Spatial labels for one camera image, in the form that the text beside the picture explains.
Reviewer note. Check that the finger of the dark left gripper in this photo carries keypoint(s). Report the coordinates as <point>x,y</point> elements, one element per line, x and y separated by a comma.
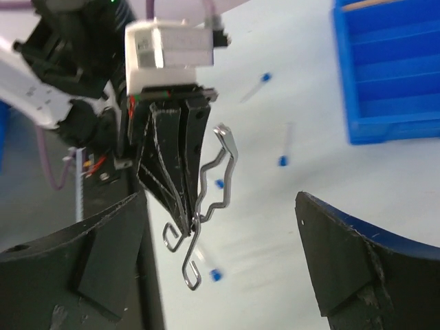
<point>198,110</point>
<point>161,167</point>

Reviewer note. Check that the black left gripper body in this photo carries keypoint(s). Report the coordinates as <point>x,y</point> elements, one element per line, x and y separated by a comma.
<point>155,94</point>

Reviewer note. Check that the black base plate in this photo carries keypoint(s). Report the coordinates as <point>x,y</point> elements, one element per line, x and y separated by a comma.
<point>143,305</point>

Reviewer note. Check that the metal crucible tongs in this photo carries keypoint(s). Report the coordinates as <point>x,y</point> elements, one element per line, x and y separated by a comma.
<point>209,199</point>

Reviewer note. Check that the wooden test tube clamp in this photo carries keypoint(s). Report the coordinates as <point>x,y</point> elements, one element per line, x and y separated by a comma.
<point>368,4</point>

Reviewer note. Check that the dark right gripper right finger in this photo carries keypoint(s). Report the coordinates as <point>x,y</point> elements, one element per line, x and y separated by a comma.
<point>365,277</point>

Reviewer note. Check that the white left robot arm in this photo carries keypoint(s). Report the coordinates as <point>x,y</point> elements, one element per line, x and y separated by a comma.
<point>122,87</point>

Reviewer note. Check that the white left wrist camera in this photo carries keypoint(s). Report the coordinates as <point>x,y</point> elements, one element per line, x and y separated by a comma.
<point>163,53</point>

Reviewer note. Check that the blue plastic bin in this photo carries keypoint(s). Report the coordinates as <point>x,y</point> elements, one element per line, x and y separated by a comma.
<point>388,56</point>

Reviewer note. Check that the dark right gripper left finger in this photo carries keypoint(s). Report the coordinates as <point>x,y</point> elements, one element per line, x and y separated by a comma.
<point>76,278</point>

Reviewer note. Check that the blue-capped test tube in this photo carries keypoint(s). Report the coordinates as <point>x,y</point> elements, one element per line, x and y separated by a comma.
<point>215,272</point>
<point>284,158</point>
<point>220,183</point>
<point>263,80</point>

